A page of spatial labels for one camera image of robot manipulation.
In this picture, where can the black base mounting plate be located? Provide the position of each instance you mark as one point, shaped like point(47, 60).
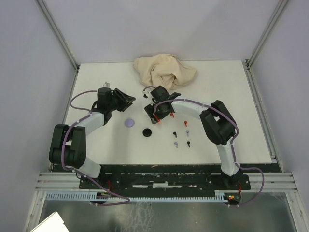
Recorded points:
point(155, 181)

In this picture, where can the right aluminium frame post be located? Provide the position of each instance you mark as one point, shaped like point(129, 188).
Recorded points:
point(271, 24)

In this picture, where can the black charging case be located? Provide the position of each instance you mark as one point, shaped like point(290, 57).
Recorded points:
point(147, 132)

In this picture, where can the purple charging case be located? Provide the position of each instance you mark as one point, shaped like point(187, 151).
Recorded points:
point(129, 123)

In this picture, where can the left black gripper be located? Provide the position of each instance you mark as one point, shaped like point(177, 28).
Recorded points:
point(124, 105)

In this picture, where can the left aluminium frame post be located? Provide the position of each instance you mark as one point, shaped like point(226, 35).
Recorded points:
point(57, 32)

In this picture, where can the white paper sheet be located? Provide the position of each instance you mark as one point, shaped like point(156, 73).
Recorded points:
point(53, 223)

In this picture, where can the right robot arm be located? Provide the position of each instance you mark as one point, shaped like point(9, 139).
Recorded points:
point(218, 124)

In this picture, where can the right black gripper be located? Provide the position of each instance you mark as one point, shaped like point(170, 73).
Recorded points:
point(149, 110)

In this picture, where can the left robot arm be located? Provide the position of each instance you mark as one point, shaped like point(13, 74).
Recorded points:
point(68, 144)

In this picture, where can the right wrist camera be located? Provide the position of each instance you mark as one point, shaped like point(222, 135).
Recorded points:
point(147, 92)

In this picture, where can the beige crumpled cloth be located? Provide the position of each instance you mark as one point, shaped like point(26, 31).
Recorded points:
point(164, 70)

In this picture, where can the aluminium frame post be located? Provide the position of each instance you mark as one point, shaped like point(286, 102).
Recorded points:
point(271, 24)
point(57, 32)

